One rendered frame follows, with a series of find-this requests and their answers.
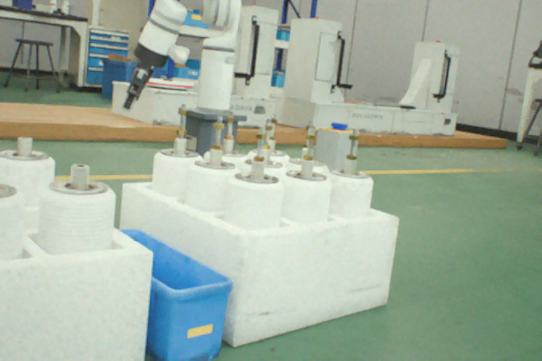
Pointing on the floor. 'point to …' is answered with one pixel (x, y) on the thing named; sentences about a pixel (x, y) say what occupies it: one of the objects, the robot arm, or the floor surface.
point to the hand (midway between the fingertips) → (130, 102)
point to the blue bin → (182, 304)
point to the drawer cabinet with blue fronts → (95, 54)
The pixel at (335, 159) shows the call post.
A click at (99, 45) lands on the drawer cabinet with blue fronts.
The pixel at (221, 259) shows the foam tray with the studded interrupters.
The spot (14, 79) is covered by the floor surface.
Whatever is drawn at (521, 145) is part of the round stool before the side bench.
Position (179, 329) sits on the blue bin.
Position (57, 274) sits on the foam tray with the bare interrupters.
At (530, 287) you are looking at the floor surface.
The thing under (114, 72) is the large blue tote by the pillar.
